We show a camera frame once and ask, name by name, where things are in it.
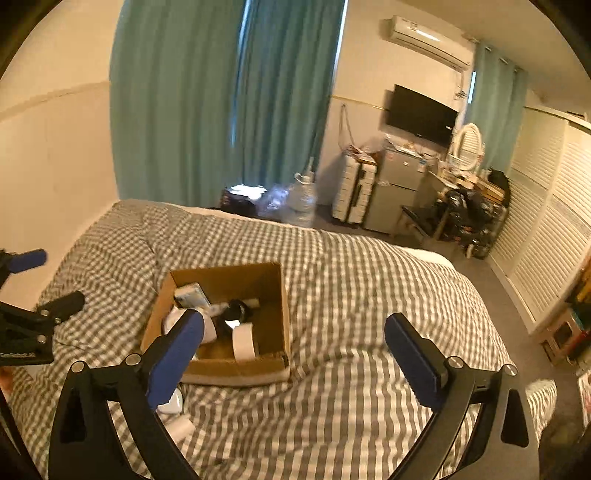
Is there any teal curtain right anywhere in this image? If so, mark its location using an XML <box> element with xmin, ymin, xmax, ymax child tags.
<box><xmin>464</xmin><ymin>41</ymin><xmax>528</xmax><ymax>172</ymax></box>

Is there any white suitcase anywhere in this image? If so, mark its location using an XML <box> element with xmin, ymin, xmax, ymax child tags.
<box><xmin>332</xmin><ymin>151</ymin><xmax>378</xmax><ymax>225</ymax></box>

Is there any white sock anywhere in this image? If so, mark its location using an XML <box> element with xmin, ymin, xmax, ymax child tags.
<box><xmin>161</xmin><ymin>306</ymin><xmax>217</xmax><ymax>346</ymax></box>

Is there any dressing table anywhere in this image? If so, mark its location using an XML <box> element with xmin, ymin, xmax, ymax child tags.
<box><xmin>393</xmin><ymin>170</ymin><xmax>511</xmax><ymax>258</ymax></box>

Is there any clear water jug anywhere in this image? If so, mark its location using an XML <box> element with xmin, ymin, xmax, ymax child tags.
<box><xmin>281</xmin><ymin>156</ymin><xmax>318</xmax><ymax>228</ymax></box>

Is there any white earbuds case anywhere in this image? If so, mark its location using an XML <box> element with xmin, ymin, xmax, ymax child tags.
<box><xmin>156</xmin><ymin>387</ymin><xmax>183</xmax><ymax>415</ymax></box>

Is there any clear plastic bag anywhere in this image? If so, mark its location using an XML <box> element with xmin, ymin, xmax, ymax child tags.
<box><xmin>256</xmin><ymin>185</ymin><xmax>288</xmax><ymax>221</ymax></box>

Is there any white air conditioner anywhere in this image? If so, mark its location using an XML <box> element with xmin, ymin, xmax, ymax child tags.
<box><xmin>390</xmin><ymin>16</ymin><xmax>473</xmax><ymax>71</ymax></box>

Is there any grey checked duvet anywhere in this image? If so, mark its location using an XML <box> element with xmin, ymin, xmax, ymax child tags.
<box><xmin>9</xmin><ymin>200</ymin><xmax>511</xmax><ymax>479</ymax></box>

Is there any teal curtain left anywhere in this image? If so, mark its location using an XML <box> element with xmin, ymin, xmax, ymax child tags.
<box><xmin>109</xmin><ymin>1</ymin><xmax>348</xmax><ymax>207</ymax></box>

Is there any black wall television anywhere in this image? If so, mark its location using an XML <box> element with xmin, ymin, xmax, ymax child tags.
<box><xmin>386</xmin><ymin>85</ymin><xmax>459</xmax><ymax>148</ymax></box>

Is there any white oval mirror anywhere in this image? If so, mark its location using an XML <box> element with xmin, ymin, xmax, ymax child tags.
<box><xmin>448</xmin><ymin>123</ymin><xmax>485</xmax><ymax>173</ymax></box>

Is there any white tape roll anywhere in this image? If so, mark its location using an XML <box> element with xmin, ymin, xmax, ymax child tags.
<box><xmin>232</xmin><ymin>323</ymin><xmax>256</xmax><ymax>362</ymax></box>

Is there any brown cardboard box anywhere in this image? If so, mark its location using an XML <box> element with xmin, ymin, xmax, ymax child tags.
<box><xmin>140</xmin><ymin>262</ymin><xmax>290</xmax><ymax>388</ymax></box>

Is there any black bags pile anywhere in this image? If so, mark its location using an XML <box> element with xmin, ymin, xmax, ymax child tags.
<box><xmin>438</xmin><ymin>170</ymin><xmax>511</xmax><ymax>260</ymax></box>

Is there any teal curtain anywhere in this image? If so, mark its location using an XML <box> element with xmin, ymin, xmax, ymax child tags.
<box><xmin>109</xmin><ymin>1</ymin><xmax>348</xmax><ymax>207</ymax></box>
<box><xmin>464</xmin><ymin>41</ymin><xmax>528</xmax><ymax>172</ymax></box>

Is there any blue white tissue pack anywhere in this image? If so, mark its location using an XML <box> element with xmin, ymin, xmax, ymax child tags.
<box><xmin>173</xmin><ymin>282</ymin><xmax>211</xmax><ymax>309</ymax></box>

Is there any black round container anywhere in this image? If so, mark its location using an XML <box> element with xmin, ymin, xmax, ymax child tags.
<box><xmin>221</xmin><ymin>300</ymin><xmax>252</xmax><ymax>330</ymax></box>

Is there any white cosmetic tube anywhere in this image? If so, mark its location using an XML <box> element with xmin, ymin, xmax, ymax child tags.
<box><xmin>207</xmin><ymin>298</ymin><xmax>260</xmax><ymax>317</ymax></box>

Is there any white louvred wardrobe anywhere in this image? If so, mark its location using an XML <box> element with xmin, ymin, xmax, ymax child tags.
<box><xmin>488</xmin><ymin>107</ymin><xmax>590</xmax><ymax>333</ymax></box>

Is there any grey mini fridge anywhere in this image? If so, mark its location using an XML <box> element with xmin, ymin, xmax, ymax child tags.
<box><xmin>363</xmin><ymin>148</ymin><xmax>428</xmax><ymax>234</ymax></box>

